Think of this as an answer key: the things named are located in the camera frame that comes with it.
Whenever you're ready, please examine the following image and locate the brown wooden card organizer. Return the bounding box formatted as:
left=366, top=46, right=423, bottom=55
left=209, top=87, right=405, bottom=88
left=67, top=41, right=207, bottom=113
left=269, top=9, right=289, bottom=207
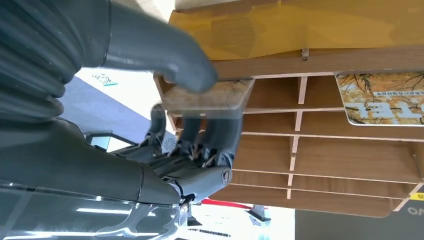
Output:
left=153, top=0, right=424, bottom=220

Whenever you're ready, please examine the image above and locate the yellow translucent sheet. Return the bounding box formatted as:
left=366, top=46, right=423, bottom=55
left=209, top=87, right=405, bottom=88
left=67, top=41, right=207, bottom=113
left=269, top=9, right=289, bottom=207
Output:
left=168, top=0, right=424, bottom=61

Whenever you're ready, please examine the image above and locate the red barrier strap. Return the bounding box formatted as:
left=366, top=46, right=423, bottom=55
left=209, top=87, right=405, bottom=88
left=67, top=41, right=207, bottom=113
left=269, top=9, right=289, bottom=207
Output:
left=201, top=198, right=254, bottom=211

